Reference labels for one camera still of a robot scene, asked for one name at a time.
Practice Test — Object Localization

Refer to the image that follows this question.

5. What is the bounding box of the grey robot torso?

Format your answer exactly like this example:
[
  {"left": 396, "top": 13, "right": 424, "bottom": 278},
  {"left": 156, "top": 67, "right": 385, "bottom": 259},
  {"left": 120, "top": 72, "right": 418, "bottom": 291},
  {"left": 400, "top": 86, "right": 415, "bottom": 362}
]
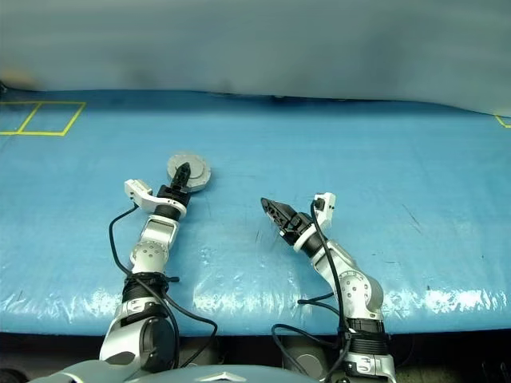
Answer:
[{"left": 51, "top": 357, "right": 320, "bottom": 383}]

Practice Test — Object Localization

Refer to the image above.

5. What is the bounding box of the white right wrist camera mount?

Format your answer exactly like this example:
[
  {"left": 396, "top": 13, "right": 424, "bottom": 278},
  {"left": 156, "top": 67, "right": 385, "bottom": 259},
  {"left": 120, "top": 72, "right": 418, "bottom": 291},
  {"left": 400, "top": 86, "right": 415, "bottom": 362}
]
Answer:
[{"left": 292, "top": 192, "right": 337, "bottom": 253}]

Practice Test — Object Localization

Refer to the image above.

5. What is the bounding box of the dark rounded grey shape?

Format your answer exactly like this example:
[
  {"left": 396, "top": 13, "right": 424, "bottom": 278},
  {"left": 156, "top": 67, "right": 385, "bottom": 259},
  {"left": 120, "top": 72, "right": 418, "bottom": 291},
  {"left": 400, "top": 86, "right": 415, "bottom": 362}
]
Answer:
[{"left": 280, "top": 335, "right": 333, "bottom": 377}]

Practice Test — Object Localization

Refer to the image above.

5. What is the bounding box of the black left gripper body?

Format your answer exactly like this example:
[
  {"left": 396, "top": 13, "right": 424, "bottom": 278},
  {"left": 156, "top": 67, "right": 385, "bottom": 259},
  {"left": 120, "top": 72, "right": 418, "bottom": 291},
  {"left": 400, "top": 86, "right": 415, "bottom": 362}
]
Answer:
[{"left": 156, "top": 184, "right": 191, "bottom": 209}]

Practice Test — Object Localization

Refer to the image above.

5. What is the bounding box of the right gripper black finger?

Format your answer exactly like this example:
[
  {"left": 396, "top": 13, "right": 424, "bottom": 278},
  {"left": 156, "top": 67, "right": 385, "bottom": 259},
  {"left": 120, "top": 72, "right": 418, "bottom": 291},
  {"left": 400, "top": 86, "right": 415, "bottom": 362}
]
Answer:
[
  {"left": 260, "top": 197, "right": 299, "bottom": 223},
  {"left": 263, "top": 207, "right": 287, "bottom": 238}
]

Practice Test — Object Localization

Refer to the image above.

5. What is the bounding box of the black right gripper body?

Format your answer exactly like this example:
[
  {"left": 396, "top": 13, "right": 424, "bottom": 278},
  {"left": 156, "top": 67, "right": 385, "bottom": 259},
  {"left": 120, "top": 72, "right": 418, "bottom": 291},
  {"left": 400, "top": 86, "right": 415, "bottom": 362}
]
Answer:
[{"left": 279, "top": 212, "right": 315, "bottom": 246}]

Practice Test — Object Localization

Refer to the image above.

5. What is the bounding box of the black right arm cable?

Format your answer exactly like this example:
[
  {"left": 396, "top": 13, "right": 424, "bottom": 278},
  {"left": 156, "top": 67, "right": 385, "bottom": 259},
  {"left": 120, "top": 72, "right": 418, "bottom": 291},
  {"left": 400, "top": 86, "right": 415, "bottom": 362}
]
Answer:
[{"left": 271, "top": 199, "right": 353, "bottom": 378}]

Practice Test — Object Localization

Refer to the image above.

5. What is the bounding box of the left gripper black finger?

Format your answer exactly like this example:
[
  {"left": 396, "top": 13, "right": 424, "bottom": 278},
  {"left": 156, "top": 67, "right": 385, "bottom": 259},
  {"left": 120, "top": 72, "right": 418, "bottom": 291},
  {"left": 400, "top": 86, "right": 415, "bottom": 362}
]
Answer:
[
  {"left": 171, "top": 160, "right": 189, "bottom": 192},
  {"left": 179, "top": 162, "right": 193, "bottom": 195}
]

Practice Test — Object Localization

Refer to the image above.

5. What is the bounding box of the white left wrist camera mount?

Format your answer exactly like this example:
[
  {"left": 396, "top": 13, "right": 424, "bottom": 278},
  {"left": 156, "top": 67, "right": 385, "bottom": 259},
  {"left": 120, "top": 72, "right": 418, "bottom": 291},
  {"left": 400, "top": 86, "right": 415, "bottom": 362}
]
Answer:
[{"left": 124, "top": 179, "right": 188, "bottom": 215}]

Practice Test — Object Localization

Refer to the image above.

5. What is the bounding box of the grey motor housing lid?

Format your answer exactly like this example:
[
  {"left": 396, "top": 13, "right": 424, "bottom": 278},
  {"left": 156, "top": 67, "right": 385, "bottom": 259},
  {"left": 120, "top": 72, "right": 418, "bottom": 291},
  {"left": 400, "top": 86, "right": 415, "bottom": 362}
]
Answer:
[{"left": 166, "top": 149, "right": 210, "bottom": 189}]

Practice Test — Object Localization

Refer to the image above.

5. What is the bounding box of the grey round motor housing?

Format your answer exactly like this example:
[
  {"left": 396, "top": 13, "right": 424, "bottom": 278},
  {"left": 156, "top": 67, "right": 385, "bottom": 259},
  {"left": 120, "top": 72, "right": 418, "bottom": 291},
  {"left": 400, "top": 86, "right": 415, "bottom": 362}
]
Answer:
[{"left": 165, "top": 149, "right": 213, "bottom": 195}]

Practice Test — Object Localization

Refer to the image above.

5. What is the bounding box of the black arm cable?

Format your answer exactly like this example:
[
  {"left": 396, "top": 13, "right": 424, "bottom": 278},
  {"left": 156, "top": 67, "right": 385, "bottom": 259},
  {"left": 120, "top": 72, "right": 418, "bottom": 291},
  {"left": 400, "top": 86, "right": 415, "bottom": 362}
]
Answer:
[
  {"left": 271, "top": 199, "right": 353, "bottom": 378},
  {"left": 108, "top": 203, "right": 220, "bottom": 370}
]

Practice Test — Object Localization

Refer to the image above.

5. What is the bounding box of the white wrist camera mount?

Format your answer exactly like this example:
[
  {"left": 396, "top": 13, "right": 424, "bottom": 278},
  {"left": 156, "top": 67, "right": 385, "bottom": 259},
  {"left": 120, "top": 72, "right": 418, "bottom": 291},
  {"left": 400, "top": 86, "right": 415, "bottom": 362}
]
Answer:
[
  {"left": 292, "top": 192, "right": 337, "bottom": 253},
  {"left": 124, "top": 179, "right": 188, "bottom": 215}
]

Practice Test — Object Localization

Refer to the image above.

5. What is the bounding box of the blue plastic table cover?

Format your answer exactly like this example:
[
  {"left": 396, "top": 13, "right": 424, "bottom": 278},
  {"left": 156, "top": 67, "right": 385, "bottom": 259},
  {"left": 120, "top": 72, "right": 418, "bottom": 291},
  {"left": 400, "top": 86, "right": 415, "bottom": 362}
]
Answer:
[{"left": 0, "top": 88, "right": 511, "bottom": 337}]

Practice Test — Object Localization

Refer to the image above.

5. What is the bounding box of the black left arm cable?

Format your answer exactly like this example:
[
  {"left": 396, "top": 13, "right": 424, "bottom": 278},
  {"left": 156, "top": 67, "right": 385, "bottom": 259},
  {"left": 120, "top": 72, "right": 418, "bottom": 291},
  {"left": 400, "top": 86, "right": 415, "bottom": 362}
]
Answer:
[{"left": 108, "top": 203, "right": 220, "bottom": 370}]

